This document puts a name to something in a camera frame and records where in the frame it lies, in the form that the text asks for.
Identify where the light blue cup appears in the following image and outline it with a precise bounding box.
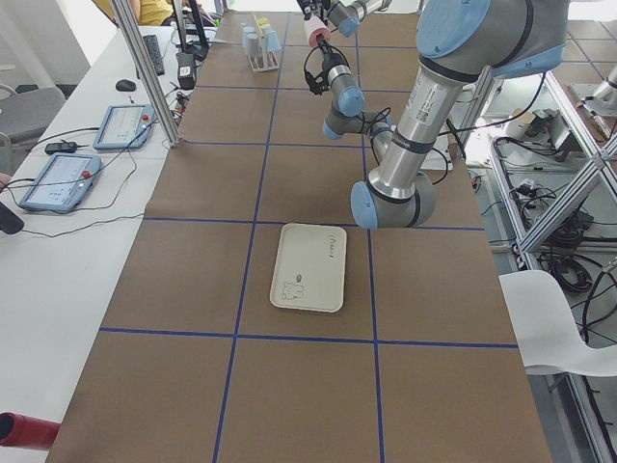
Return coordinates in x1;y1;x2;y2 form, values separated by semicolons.
264;30;282;53

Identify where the red cylinder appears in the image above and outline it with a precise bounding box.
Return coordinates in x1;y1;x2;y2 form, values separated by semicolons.
1;412;61;450

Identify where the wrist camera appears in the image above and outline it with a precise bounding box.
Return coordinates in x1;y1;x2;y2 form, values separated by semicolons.
304;70;330;95

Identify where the white chair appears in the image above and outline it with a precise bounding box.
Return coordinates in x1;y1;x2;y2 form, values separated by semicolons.
499;270;616;377

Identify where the black box with label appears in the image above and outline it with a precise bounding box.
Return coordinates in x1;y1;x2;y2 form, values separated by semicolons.
175;52;197;90

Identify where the near teach pendant tablet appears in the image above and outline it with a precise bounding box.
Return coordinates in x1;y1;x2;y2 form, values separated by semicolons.
18;153;102;213

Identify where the person in yellow shirt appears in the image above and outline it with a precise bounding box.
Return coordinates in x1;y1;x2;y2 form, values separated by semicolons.
93;0;174;26

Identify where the far teach pendant tablet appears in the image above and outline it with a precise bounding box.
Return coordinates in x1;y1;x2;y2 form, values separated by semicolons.
93;104;154;150

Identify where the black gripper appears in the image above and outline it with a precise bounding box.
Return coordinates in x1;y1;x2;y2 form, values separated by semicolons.
317;40;350;76
297;0;332;16

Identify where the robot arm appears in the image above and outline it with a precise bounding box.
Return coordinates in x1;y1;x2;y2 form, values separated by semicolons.
296;0;391;37
323;1;569;230

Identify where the black computer mouse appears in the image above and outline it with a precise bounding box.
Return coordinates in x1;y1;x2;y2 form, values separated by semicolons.
115;79;136;92

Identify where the black keyboard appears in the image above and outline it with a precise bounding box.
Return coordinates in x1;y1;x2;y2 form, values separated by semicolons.
143;35;165;75

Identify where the white wire cup rack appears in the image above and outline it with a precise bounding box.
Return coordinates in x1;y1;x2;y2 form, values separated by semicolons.
246;15;281;72

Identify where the aluminium frame post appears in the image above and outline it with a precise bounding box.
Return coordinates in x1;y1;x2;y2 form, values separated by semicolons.
110;0;179;147

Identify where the teach pendant tablet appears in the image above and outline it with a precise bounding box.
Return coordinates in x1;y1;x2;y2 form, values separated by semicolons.
93;104;154;150
18;153;102;213

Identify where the black monitor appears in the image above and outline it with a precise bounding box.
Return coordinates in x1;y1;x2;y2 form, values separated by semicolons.
172;0;210;62

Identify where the pink cup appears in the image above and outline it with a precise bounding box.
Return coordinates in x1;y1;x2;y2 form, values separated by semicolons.
304;16;331;48

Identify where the cream serving tray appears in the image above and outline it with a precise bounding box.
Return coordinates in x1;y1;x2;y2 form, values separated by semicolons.
269;223;347;313

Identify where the black power adapter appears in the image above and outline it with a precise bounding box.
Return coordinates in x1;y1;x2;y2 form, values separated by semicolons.
44;142;78;155

